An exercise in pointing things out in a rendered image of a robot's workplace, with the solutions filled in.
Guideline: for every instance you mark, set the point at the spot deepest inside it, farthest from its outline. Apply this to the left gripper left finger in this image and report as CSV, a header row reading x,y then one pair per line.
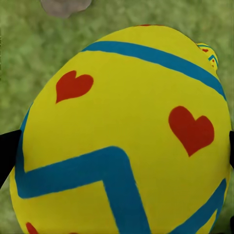
x,y
8,149

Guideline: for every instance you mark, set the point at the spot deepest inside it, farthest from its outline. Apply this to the easter egg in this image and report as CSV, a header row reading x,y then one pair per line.
x,y
210,54
130,136

